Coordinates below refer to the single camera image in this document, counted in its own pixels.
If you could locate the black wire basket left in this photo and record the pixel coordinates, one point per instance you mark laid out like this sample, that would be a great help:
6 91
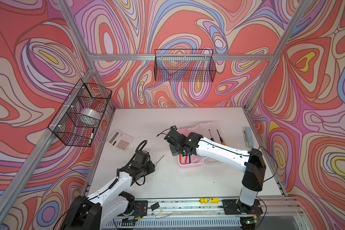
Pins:
73 128

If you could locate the yellow label tag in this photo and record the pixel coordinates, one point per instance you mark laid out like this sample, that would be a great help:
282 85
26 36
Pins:
209 200

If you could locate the pink calculator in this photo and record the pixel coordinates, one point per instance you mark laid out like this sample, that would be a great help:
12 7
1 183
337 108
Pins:
120 140

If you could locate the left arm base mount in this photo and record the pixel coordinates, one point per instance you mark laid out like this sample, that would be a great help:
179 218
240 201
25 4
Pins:
136 209

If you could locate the aluminium front rail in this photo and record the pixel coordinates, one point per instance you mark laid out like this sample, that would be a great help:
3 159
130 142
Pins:
191 207

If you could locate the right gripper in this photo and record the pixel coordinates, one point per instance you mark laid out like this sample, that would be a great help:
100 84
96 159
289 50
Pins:
175 152

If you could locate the black wire basket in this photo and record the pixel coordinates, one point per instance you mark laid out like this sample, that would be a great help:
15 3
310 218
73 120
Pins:
73 128
184 65

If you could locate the pink plastic tool box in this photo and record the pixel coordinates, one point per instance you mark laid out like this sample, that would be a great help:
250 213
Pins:
202 129

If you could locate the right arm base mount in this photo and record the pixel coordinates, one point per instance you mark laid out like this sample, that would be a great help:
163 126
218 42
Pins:
236 207

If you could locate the blue grey stapler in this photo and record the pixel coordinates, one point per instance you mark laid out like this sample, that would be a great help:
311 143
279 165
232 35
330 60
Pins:
248 137

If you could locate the black marker in basket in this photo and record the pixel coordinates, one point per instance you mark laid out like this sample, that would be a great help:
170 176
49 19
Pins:
91 137

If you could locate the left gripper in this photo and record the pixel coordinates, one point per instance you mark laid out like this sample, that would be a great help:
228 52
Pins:
151 168

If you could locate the silver tape roll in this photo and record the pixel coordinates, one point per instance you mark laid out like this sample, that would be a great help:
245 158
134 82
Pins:
90 113

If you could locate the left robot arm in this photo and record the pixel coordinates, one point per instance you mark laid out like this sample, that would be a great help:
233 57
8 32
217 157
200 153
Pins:
92 211

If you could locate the black wire basket back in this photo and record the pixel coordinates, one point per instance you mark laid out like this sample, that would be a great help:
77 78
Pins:
184 65

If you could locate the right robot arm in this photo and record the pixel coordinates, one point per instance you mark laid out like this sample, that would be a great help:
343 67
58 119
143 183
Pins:
251 163

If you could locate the yellow handle screwdriver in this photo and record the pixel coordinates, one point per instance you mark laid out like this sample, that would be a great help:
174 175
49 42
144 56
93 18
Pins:
220 138

